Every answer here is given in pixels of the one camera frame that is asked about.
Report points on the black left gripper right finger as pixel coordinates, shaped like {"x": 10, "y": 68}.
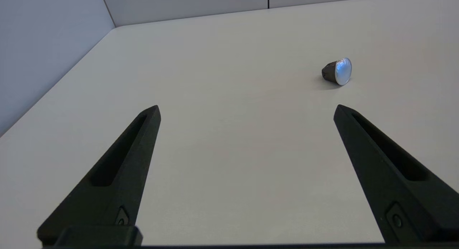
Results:
{"x": 380, "y": 170}

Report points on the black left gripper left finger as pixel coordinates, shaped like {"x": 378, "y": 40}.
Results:
{"x": 118, "y": 184}

